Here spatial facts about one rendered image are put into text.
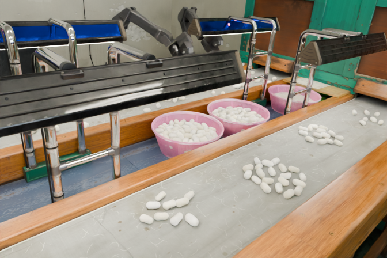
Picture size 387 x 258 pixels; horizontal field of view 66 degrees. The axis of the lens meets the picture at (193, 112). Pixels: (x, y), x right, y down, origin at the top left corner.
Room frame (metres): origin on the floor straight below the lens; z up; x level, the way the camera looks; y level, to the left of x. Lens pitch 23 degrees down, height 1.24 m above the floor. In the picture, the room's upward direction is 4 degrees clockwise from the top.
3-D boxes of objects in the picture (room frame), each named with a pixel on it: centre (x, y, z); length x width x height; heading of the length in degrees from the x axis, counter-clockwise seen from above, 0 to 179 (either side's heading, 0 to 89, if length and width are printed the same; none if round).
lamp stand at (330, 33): (1.21, -0.52, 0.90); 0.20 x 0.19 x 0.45; 133
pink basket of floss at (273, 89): (1.48, -0.51, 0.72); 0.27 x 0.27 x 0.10
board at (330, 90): (1.62, -0.67, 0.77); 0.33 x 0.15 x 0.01; 43
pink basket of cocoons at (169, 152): (0.99, 0.02, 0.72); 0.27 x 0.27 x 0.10
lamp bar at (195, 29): (1.57, -0.20, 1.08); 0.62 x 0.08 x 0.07; 133
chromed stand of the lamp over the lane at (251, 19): (1.50, -0.25, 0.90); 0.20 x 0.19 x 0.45; 133
